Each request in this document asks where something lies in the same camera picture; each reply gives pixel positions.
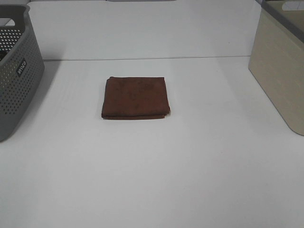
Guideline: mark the grey perforated plastic basket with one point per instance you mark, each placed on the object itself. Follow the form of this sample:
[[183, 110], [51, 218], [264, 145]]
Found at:
[[21, 67]]

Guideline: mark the beige storage box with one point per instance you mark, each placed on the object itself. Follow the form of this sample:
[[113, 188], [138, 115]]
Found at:
[[277, 58]]

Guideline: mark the brown towel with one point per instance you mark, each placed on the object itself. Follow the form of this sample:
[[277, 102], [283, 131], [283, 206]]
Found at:
[[135, 98]]

